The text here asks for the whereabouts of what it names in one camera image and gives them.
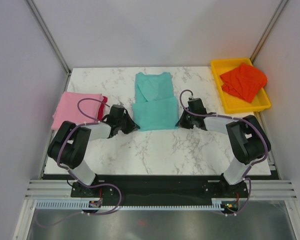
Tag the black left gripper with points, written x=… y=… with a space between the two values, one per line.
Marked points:
x=132 y=126

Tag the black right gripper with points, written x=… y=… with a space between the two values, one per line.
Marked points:
x=182 y=123

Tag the teal t shirt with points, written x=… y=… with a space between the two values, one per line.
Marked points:
x=156 y=106

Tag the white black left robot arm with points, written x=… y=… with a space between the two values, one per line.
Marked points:
x=69 y=145

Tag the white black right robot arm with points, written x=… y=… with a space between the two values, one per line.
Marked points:
x=248 y=140

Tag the crimson folded t shirt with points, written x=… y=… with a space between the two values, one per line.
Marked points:
x=101 y=110

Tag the yellow plastic tray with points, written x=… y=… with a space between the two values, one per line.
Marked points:
x=232 y=104

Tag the pink folded t shirt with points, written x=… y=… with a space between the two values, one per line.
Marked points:
x=67 y=108

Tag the orange t shirt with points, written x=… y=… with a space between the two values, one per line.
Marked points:
x=243 y=82

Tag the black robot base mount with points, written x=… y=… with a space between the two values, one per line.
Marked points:
x=159 y=189

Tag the white slotted cable duct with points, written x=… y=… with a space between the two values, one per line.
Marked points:
x=89 y=205

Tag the aluminium frame rail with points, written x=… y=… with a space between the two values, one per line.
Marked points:
x=262 y=190

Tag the left aluminium corner post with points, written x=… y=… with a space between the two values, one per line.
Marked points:
x=47 y=34

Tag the aluminium corner post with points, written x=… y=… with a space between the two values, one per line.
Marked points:
x=268 y=29
x=47 y=34

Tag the right aluminium corner post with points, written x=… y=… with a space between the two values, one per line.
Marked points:
x=268 y=29

